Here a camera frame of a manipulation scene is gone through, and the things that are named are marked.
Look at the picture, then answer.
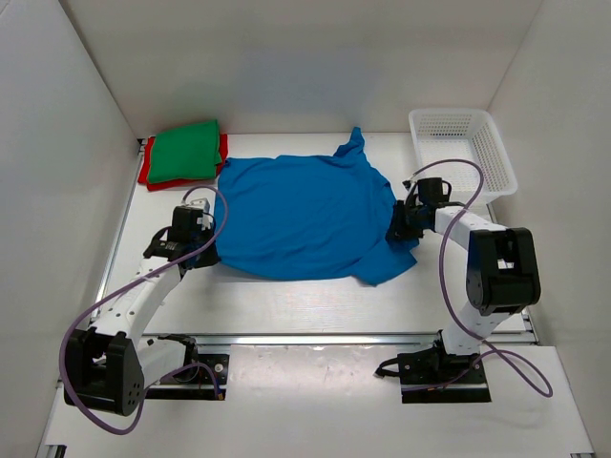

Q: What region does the folded green t shirt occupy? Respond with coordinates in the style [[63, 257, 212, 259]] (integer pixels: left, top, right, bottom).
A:
[[148, 119, 221, 183]]

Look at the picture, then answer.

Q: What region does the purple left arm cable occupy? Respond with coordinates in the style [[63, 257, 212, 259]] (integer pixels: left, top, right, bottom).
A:
[[60, 185, 229, 435]]

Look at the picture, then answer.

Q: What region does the white perforated plastic basket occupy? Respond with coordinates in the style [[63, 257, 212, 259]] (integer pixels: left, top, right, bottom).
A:
[[409, 108, 517, 204]]

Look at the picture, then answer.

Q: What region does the aluminium table rail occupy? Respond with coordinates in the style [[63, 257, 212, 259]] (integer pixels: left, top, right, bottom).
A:
[[193, 333, 436, 346]]

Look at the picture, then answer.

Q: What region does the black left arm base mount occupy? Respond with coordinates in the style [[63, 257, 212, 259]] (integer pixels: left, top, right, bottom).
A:
[[137, 334, 230, 401]]

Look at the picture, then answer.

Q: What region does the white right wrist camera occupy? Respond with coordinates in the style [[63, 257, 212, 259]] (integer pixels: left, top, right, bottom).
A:
[[402, 178, 418, 193]]

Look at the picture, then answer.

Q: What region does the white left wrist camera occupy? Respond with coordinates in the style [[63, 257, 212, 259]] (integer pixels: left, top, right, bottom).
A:
[[181, 198, 211, 215]]

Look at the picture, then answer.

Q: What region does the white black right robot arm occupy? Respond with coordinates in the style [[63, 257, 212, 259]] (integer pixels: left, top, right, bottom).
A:
[[386, 177, 540, 383]]

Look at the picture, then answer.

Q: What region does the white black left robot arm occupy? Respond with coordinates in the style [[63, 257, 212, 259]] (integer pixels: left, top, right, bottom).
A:
[[65, 200, 220, 416]]

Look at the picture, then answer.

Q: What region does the folded red t shirt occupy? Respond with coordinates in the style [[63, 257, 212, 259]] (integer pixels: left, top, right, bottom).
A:
[[137, 134, 228, 192]]

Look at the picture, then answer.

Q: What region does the blue t shirt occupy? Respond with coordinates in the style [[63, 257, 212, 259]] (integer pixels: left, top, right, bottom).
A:
[[215, 128, 418, 285]]

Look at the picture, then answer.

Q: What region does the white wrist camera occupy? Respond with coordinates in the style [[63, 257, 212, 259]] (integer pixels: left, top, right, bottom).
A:
[[181, 198, 211, 215], [402, 178, 418, 193]]

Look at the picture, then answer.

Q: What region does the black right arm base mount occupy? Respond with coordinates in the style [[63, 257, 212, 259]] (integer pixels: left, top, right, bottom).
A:
[[374, 346, 492, 405]]

